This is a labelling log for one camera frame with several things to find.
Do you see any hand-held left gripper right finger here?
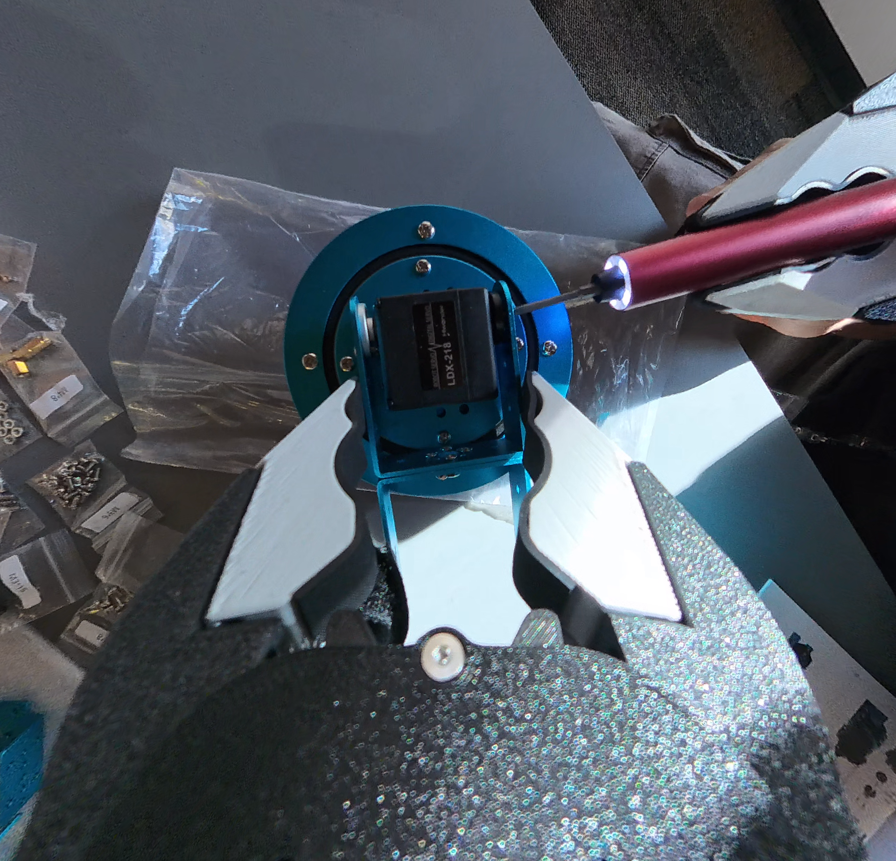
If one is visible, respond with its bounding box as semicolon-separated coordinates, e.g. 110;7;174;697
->
511;371;687;659

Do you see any printed paper sheet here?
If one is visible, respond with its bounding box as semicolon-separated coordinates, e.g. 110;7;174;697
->
759;580;896;841

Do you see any red electric screwdriver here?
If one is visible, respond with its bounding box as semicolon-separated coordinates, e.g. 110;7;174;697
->
514;177;896;316

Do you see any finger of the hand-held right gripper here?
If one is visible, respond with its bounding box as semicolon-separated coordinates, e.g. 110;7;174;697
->
675;70;896;236
700;235;896;330

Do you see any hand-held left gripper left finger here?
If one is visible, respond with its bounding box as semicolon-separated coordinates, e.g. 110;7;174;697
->
205;378;382;648

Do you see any blue toy robot arm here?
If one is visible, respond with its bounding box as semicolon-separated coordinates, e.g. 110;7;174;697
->
283;205;575;645

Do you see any blue metal bracket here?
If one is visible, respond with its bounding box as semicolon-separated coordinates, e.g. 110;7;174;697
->
0;696;53;861

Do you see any pile of small screw bags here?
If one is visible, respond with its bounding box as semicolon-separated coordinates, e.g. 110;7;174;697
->
0;235;183;648

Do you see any grey desk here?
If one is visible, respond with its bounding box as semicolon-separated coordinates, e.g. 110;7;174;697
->
0;0;890;673

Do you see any clear plastic bag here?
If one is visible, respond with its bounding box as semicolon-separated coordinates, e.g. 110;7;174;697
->
111;167;690;470

